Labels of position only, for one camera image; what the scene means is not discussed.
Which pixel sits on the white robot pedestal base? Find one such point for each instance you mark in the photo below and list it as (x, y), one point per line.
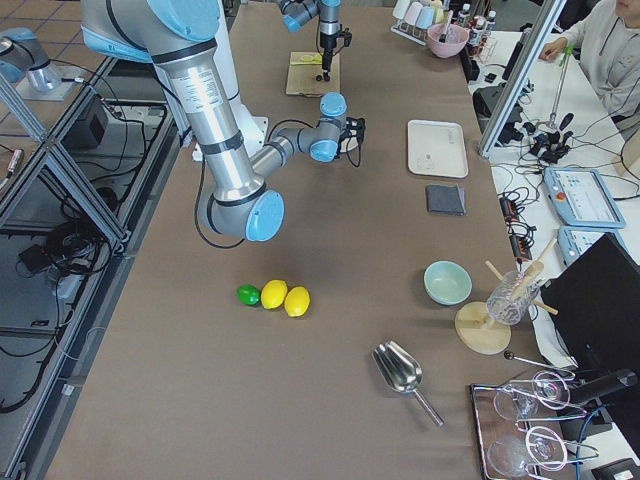
(253, 129)

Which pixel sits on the wooden cup stand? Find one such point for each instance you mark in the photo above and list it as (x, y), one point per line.
(485, 327)

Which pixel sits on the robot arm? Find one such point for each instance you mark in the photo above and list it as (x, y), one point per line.
(296, 14)
(183, 39)

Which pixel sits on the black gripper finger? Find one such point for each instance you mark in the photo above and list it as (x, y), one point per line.
(326, 62)

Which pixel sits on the pink bowl with ice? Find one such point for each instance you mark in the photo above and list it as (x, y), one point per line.
(456, 39)

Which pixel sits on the cream rabbit tray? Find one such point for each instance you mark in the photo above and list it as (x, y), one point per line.
(436, 148)

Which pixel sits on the cream round plate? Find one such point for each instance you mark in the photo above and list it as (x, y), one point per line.
(348, 141)

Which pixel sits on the mint green bowl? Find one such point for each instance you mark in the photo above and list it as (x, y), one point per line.
(447, 283)

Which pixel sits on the clear textured glass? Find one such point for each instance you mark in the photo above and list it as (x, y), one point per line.
(511, 299)

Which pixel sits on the grey folded cloth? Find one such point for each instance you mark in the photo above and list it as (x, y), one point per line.
(445, 199)

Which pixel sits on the metal ice scoop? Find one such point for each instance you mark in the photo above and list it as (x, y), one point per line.
(403, 374)

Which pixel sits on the green lime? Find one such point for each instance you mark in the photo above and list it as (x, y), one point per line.
(248, 294)

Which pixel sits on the metal muddler black tip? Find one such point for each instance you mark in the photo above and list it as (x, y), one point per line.
(445, 27)

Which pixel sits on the white wire cup rack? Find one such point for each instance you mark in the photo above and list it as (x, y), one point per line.
(414, 18)

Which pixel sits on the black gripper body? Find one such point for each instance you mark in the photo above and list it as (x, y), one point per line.
(344, 141)
(327, 48)

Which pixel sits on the seated person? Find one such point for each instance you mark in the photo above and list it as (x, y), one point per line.
(608, 41)

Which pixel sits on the wooden cutting board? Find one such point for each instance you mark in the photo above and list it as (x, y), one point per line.
(301, 78)

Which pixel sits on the wire glass rack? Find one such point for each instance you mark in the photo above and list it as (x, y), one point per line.
(518, 427)

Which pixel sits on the blue teach pendant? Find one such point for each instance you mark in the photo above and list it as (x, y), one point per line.
(573, 241)
(581, 198)

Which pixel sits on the black monitor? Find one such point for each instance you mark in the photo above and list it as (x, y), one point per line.
(597, 298)

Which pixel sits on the yellow lemon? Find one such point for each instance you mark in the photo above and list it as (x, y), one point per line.
(297, 302)
(273, 294)

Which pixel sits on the aluminium frame post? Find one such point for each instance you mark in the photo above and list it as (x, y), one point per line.
(535, 40)

